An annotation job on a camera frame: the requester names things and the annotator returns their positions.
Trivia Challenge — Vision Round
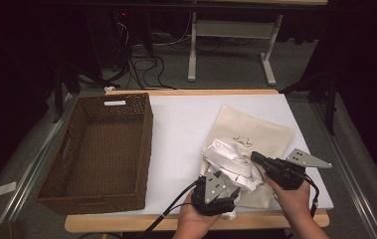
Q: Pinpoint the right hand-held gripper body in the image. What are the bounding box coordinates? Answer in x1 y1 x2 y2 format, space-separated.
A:
264 147 333 191

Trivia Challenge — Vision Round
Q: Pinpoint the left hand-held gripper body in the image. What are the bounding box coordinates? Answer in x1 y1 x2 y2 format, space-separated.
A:
190 170 239 217

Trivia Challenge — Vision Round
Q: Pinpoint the cream mesh laundry bag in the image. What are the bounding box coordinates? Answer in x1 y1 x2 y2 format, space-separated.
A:
199 104 296 210

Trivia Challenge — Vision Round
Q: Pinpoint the white garment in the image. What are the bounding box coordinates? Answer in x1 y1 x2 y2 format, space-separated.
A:
202 138 267 221

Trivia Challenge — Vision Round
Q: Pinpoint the brown wicker basket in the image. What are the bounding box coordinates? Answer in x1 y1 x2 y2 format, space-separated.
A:
35 92 154 216

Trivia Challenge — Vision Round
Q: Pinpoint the person's right hand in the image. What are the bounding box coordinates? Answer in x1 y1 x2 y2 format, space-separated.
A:
262 172 311 224

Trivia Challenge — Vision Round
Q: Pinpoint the person's left hand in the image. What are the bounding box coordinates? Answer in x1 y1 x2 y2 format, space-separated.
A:
175 192 223 235

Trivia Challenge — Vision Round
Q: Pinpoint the white table cover sheet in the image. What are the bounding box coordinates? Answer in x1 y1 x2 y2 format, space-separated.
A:
141 94 335 215

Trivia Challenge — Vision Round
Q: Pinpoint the wooden table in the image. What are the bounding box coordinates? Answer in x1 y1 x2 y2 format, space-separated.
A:
65 89 331 233

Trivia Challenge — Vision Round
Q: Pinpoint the black metal stand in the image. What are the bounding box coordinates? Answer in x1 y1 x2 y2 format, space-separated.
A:
279 71 340 136
52 63 121 124

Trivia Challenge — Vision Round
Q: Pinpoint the black equipment box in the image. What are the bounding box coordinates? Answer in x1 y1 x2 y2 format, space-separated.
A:
85 8 152 73

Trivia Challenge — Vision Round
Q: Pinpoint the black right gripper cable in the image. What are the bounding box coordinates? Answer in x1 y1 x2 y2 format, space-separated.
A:
303 173 320 219

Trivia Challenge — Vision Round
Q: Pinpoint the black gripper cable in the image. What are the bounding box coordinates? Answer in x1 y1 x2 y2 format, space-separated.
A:
303 173 320 219
135 180 201 239

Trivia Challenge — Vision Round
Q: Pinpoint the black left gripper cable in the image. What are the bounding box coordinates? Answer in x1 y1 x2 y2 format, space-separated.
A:
135 180 201 239

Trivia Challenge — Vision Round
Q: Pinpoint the aluminium floor rail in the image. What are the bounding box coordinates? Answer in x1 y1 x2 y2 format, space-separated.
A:
309 103 377 239
0 94 78 225

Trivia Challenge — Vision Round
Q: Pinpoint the white metal desk frame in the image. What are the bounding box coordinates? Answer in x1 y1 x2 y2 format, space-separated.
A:
187 11 284 87

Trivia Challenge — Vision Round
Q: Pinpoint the black floor cable bundle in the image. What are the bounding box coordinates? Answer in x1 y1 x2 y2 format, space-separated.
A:
109 19 178 92

